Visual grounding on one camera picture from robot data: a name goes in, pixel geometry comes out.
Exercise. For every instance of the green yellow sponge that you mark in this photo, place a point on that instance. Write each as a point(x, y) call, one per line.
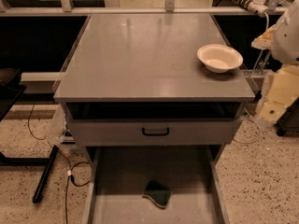
point(158, 193)

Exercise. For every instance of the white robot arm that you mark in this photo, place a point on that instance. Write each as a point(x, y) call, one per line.
point(285, 43)

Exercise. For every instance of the grey drawer cabinet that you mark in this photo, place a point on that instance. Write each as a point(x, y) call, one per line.
point(144, 67)

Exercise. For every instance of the grey top drawer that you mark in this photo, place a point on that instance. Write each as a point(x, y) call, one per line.
point(96, 133)

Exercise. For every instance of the open grey middle drawer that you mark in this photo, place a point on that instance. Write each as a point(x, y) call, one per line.
point(120, 175)

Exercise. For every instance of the white bowl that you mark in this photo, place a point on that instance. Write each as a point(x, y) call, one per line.
point(219, 58)

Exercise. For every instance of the dark cabinet at right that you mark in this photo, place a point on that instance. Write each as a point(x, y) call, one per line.
point(290, 119)

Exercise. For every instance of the black side table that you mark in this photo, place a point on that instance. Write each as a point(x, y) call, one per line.
point(11, 89)

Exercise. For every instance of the black table leg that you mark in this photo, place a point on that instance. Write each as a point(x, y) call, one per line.
point(44, 178)

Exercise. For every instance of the white power strip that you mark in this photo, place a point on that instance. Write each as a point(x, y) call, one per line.
point(257, 7)

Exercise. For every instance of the black drawer handle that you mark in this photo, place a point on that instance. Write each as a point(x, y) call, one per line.
point(156, 132)

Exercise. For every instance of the metal frame rail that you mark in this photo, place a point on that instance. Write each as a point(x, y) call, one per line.
point(143, 10)

